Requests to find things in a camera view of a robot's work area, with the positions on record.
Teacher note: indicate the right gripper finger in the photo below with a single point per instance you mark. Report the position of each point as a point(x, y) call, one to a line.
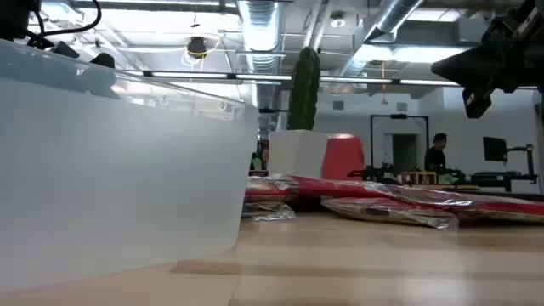
point(472, 68)

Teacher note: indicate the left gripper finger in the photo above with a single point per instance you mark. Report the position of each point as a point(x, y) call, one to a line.
point(103, 60)

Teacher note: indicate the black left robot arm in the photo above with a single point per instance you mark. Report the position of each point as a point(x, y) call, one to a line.
point(15, 17)

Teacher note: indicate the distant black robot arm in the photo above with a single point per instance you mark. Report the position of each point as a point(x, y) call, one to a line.
point(376, 173)

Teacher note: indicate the black monitor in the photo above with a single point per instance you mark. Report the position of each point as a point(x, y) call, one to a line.
point(494, 149)

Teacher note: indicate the black ceiling dome device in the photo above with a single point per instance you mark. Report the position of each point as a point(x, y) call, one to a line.
point(196, 47)

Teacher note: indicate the person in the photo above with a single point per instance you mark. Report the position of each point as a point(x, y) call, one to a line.
point(435, 159)

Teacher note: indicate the translucent plastic storage bin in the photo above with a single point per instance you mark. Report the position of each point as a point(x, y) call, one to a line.
point(106, 170)

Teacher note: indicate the black desk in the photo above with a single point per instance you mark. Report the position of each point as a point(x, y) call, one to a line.
point(503, 176)

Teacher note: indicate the small wooden shelf box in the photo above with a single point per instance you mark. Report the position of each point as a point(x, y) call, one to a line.
point(418, 177)

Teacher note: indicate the orange chair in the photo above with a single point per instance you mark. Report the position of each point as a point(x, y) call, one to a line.
point(343, 157)

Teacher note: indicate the long ceiling light strip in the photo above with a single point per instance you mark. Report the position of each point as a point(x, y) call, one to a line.
point(263, 77)

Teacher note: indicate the green cactus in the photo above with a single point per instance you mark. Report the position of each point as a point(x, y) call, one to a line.
point(304, 89)

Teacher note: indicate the black metal rig frame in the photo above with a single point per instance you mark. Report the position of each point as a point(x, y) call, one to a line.
point(399, 116)

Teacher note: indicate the silver ceiling air duct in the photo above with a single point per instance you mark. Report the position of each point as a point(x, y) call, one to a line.
point(391, 17)
point(260, 25)

